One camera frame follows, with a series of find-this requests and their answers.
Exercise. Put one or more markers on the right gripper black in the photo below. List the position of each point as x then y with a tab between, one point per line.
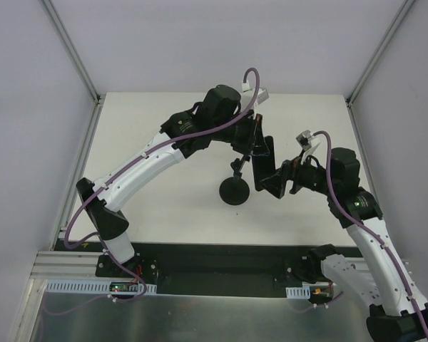
291	177

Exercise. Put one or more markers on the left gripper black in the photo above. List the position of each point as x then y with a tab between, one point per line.
253	137

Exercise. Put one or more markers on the black smartphone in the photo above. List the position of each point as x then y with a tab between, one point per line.
264	168

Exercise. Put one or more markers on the black phone stand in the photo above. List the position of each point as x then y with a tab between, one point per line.
235	190

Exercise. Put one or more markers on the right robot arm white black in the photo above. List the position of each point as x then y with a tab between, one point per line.
398	311

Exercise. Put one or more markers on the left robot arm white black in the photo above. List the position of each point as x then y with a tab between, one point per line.
224	115

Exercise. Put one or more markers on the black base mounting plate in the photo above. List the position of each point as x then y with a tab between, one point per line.
249	285

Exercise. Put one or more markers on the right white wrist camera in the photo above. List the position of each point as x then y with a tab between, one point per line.
309	142

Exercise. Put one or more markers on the right aluminium frame post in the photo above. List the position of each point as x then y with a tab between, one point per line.
373	62

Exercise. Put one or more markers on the aluminium frame post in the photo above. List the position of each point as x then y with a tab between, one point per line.
64	37
373	62

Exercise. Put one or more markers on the right white cable duct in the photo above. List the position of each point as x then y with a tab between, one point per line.
302	292

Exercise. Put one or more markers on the white cable duct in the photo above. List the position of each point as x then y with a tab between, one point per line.
302	292
99	287

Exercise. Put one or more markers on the left aluminium frame post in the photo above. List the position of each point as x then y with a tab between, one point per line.
64	37

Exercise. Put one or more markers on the left white cable duct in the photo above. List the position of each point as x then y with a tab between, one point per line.
99	287

